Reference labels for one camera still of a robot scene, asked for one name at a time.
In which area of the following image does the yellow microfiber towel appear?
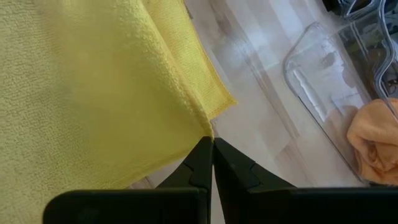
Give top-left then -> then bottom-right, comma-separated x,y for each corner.
0,0 -> 238,224

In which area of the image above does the orange microfiber towel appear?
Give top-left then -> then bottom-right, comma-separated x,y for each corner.
346,98 -> 398,187

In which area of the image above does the clear plastic basket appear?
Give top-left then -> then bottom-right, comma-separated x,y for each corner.
282,0 -> 398,187

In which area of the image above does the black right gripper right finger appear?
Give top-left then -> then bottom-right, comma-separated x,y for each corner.
213,138 -> 296,224

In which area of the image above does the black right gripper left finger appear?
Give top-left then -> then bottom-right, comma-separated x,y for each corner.
155,136 -> 215,224

